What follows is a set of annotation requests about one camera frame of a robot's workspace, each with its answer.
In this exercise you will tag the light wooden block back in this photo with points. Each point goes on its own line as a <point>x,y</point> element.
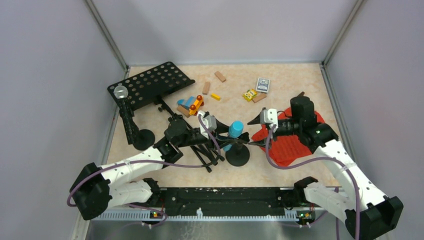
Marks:
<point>220,76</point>

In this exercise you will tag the blue toy microphone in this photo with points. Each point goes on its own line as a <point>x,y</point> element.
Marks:
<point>235,130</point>

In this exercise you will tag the yellow toy block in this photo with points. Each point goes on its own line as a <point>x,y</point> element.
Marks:
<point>249,95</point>

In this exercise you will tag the black silver-head microphone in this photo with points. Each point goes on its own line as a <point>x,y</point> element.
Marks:
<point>121,94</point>

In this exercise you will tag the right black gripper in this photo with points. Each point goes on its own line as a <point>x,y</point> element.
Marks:
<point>262,143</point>

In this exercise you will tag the black music stand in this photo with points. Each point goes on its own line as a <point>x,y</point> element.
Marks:
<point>152,85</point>

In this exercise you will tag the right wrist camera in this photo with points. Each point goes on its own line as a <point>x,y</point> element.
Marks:
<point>268,117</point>

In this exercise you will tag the small yellow block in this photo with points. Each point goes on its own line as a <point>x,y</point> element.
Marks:
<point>215,96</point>

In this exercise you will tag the light wooden block middle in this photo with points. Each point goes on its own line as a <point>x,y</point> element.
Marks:
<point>206,88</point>

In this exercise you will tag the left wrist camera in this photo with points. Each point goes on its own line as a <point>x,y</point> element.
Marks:
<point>208,122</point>

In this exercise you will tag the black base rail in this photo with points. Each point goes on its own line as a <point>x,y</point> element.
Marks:
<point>230,202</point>

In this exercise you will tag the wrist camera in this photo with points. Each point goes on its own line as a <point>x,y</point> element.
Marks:
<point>208,122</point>
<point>268,117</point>

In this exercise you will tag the light wooden block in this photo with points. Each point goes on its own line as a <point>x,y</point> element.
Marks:
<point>220,76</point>
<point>206,88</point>

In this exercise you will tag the black round-base microphone stand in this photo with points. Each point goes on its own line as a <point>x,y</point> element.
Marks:
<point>239,154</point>

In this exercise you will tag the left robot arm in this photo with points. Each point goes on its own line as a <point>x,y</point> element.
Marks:
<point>98,188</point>

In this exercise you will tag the wooden block near card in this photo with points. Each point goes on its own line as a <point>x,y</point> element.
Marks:
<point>259,97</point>

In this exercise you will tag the red sheet music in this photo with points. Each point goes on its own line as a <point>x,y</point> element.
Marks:
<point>286,149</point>

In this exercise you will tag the blue yellow toy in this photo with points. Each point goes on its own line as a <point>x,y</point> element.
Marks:
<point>191,106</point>

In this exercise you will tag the blue playing card box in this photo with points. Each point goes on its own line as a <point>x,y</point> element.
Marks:
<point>263,85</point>

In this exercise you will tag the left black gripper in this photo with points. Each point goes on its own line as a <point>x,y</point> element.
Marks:
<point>212,143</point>

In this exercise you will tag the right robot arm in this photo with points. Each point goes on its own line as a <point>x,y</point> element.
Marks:
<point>366,211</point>

